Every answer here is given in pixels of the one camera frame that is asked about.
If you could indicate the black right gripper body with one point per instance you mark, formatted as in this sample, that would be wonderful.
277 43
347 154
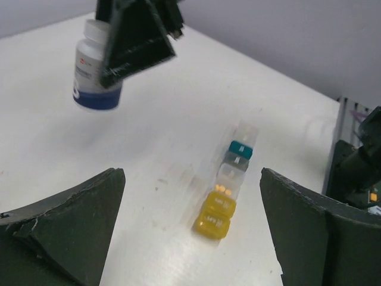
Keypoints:
171 17

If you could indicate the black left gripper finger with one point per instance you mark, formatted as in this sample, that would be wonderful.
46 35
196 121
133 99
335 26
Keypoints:
318 240
63 239

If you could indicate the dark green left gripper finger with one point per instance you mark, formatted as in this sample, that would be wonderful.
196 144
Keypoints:
137 39

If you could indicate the weekly pill organizer strip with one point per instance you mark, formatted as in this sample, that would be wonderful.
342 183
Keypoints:
211 213

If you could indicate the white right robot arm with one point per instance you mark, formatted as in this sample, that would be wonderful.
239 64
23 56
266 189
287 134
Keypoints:
277 104

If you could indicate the small yellow pills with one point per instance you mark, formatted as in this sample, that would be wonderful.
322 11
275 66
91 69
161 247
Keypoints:
223 189

